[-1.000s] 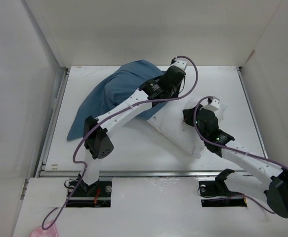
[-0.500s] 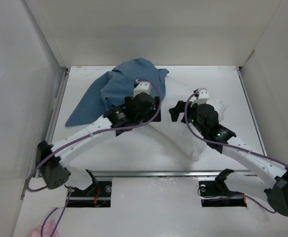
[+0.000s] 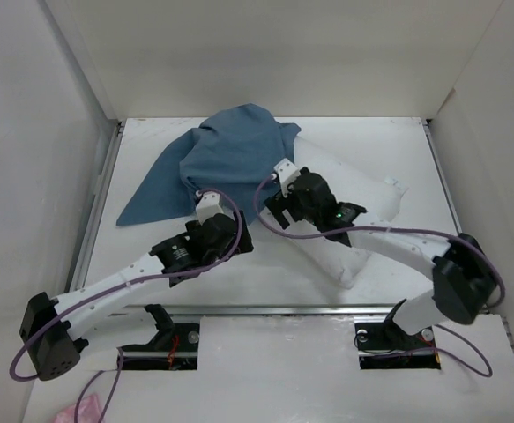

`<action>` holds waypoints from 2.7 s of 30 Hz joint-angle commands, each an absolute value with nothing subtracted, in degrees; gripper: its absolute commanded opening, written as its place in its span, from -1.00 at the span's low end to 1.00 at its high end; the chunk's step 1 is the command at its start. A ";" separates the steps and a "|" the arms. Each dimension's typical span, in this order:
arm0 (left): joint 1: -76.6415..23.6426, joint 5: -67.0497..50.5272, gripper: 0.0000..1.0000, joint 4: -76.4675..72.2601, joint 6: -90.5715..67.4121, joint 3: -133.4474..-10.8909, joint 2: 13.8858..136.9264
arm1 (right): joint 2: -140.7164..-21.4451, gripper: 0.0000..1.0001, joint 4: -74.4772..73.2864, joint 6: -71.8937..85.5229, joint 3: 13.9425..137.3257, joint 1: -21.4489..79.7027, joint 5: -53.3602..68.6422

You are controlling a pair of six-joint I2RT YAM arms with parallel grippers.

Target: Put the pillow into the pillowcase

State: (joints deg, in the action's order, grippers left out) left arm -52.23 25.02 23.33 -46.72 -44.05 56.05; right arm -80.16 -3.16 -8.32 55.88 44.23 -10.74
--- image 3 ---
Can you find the white pillow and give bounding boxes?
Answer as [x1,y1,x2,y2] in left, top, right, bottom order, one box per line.
[287,137,406,289]

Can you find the blue fabric pillowcase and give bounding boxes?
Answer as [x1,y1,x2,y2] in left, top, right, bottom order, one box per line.
[116,103,302,227]

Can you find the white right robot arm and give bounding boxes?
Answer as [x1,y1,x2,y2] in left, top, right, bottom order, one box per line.
[253,160,505,353]

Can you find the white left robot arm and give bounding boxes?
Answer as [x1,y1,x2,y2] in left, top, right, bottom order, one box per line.
[19,211,254,382]

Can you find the pink plastic bag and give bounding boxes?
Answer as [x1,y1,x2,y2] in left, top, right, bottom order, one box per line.
[52,394,104,423]

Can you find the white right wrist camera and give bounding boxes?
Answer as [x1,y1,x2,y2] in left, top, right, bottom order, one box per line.
[273,158,300,197]

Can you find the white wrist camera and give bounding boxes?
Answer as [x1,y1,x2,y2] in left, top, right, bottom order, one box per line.
[195,190,223,225]
[273,158,300,197]

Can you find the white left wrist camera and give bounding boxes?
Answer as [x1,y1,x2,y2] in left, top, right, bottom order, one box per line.
[195,190,223,225]

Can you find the aluminium front rail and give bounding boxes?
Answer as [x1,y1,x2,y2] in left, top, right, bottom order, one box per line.
[64,299,489,318]

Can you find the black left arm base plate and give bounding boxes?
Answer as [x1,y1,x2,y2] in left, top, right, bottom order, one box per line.
[122,304,200,371]

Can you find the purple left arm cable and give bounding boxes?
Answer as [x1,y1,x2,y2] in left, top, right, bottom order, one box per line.
[9,188,244,423]

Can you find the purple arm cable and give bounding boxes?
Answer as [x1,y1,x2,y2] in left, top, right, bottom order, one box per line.
[9,188,244,423]
[254,174,507,378]

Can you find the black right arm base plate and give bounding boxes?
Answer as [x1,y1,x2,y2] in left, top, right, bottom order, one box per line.
[354,321,441,370]

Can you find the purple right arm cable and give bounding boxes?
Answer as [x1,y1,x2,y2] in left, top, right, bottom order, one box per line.
[254,174,507,378]

